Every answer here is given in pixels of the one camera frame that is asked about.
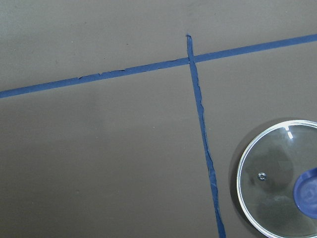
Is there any glass lid blue knob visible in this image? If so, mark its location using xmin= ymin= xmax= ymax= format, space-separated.
xmin=236 ymin=119 xmax=317 ymax=238

